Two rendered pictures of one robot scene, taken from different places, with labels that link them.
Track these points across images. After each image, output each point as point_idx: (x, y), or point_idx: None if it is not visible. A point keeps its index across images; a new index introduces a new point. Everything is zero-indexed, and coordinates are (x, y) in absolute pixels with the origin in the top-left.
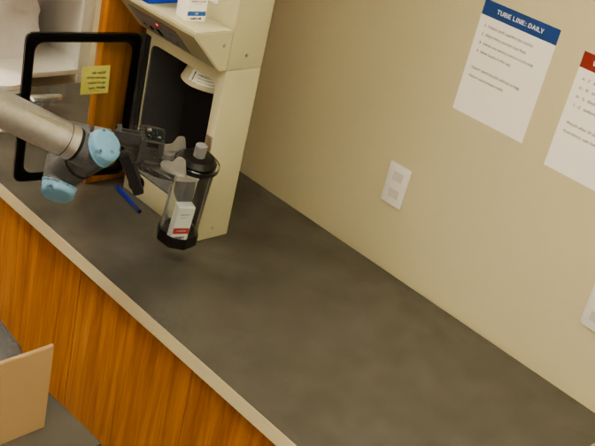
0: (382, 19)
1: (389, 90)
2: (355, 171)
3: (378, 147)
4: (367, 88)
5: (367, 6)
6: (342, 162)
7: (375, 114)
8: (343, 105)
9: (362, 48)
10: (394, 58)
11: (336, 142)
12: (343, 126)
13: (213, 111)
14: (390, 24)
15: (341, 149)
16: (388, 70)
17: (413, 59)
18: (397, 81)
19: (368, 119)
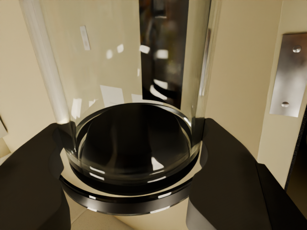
0: (241, 137)
1: (219, 92)
2: (237, 7)
3: (217, 46)
4: (243, 87)
5: (259, 144)
6: (259, 5)
7: (227, 71)
8: (270, 63)
9: (256, 116)
10: (222, 114)
11: (274, 22)
12: (266, 44)
13: (274, 167)
14: (233, 135)
15: (263, 19)
16: (225, 106)
17: (206, 117)
18: (214, 101)
19: (234, 64)
